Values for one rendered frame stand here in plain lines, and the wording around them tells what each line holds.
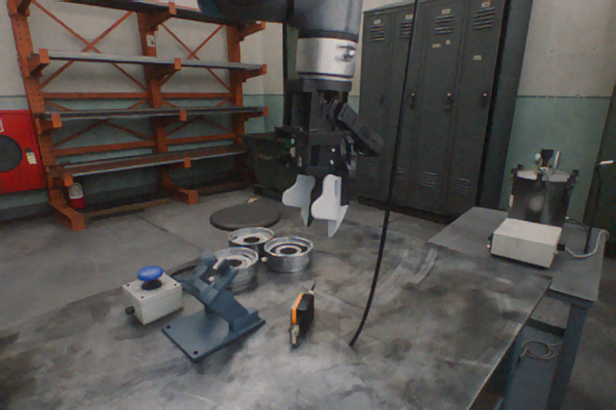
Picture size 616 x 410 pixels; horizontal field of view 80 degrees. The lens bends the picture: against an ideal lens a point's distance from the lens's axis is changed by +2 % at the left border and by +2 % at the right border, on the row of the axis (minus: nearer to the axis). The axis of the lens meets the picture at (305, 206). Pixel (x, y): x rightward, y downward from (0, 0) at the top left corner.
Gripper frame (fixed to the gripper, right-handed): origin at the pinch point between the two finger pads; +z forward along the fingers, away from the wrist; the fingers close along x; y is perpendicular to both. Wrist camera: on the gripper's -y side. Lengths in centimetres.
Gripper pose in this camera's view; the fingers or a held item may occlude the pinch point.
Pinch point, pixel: (321, 222)
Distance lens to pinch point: 54.6
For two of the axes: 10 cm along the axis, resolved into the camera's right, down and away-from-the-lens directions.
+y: -7.5, 1.5, -6.4
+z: -0.7, 9.5, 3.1
